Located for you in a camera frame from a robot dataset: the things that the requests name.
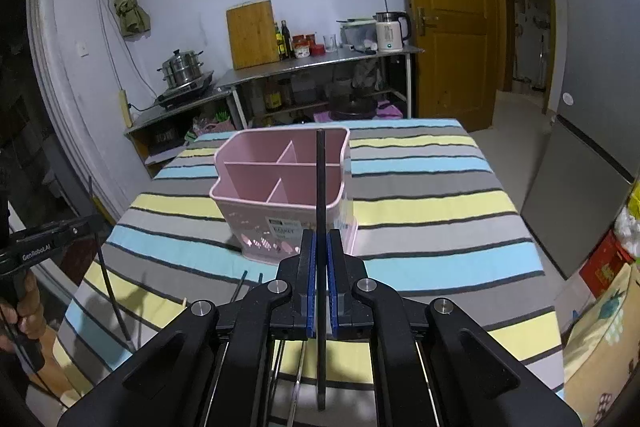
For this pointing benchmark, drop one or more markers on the black chopstick on table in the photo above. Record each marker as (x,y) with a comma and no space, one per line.
(108,284)

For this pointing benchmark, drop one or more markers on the person's left hand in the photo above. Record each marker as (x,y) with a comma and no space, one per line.
(27,316)

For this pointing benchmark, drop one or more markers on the striped tablecloth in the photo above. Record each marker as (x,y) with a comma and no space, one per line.
(363,273)

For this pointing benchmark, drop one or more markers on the black frying pan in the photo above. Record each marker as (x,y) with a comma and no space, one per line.
(348,109)

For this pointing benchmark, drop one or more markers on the red lidded jar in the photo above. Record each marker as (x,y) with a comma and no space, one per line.
(301,48)

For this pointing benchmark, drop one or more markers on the white electric kettle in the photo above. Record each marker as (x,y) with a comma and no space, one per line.
(393,29)

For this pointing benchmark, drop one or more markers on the clear plastic container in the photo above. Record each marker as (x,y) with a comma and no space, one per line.
(359,33)

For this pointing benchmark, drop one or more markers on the yellow wooden door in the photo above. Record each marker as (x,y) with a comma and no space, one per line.
(457,68)

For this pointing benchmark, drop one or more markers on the black induction cooker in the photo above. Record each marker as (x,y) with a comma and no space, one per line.
(177,96)

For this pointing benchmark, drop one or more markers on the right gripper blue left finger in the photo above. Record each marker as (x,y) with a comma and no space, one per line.
(304,294)

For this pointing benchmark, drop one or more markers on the bamboo cutting board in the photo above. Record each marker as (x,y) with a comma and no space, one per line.
(252,36)

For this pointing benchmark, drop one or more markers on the pink plastic utensil basket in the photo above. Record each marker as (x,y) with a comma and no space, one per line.
(266,189)

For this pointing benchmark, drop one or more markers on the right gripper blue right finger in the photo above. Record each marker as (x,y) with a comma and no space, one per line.
(342,273)

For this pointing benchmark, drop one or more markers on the dark oil bottle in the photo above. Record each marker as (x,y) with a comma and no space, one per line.
(287,39)

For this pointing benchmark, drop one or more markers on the stainless steel steamer pot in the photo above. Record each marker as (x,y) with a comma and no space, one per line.
(181,68)

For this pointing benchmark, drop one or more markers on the grey refrigerator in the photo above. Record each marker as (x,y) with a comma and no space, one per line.
(592,156)

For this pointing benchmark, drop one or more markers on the black chopstick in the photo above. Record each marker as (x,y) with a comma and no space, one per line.
(321,269)
(108,284)

